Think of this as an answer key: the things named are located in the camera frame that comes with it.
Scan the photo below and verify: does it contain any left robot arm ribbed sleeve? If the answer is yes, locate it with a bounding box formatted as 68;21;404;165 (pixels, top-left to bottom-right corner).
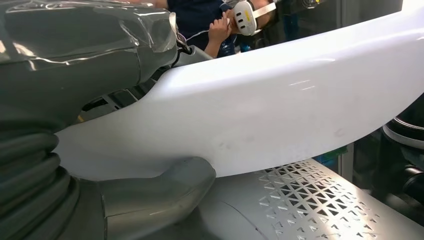
0;129;81;240

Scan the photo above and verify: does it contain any white VR headset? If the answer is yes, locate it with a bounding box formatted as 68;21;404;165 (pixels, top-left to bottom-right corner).
232;0;277;37

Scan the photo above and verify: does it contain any silver perforated robot body panel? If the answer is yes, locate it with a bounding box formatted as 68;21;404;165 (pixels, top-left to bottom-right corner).
145;158;424;240

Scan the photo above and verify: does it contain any black round white rimmed object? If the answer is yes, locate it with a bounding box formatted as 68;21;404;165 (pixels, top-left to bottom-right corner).
372;94;424;208

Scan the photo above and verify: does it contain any person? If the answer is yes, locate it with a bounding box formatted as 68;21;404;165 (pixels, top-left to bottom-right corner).
125;0;281;60

